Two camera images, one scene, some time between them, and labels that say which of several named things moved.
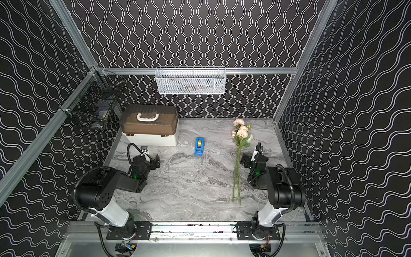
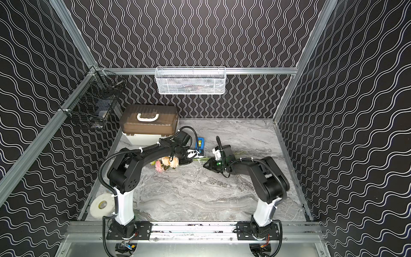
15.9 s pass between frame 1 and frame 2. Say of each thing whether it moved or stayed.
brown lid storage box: stayed
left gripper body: moved
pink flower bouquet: moved
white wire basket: stayed
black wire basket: stayed
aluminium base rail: stayed
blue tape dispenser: stayed
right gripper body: moved
